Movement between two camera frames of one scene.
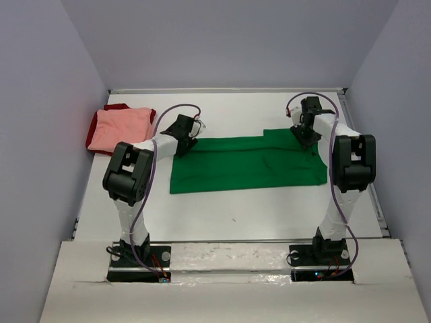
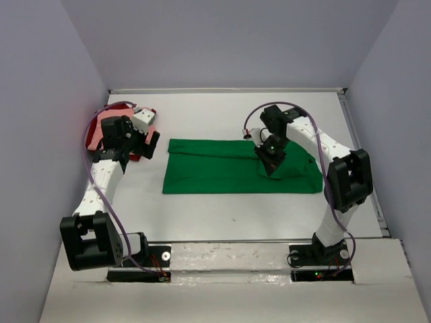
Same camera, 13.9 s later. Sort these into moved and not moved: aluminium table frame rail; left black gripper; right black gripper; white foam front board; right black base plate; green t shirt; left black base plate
Moved: green t shirt; left black gripper; right black gripper
Not moved: right black base plate; aluminium table frame rail; left black base plate; white foam front board
